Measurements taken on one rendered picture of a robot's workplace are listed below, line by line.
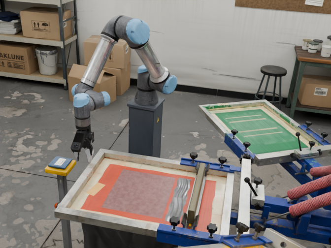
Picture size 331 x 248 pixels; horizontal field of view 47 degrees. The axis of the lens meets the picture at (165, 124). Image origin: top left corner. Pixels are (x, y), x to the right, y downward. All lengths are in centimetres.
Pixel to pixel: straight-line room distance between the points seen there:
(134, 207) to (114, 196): 13
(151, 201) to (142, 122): 62
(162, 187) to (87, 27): 422
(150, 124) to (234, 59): 336
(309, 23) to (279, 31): 39
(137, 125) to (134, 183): 48
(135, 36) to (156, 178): 76
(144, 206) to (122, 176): 28
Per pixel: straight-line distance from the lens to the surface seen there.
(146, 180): 204
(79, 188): 196
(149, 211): 185
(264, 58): 553
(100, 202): 190
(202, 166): 201
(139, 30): 189
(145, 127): 235
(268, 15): 540
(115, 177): 207
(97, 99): 186
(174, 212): 184
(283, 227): 196
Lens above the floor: 214
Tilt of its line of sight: 27 degrees down
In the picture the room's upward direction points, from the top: 3 degrees clockwise
